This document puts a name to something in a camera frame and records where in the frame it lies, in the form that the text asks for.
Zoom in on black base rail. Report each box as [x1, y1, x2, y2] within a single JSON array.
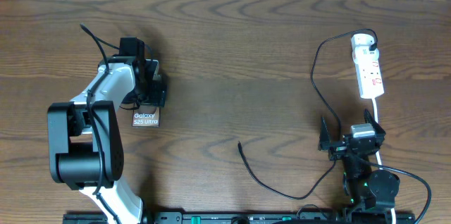
[[62, 211, 415, 224]]

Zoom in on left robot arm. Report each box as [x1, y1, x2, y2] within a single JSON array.
[[47, 56, 166, 223]]

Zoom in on black USB charging cable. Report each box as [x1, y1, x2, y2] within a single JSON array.
[[237, 28, 378, 201]]

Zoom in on Galaxy S25 Ultra smartphone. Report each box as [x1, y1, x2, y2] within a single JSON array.
[[132, 106, 161, 127]]

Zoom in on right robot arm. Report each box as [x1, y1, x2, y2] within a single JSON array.
[[318, 110, 400, 223]]

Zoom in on white power strip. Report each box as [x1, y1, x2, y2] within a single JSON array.
[[352, 45, 384, 99]]

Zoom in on white USB charger adapter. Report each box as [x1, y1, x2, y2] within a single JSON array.
[[351, 33, 377, 51]]

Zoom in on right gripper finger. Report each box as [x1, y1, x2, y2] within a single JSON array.
[[318, 117, 331, 151], [364, 109, 386, 136]]

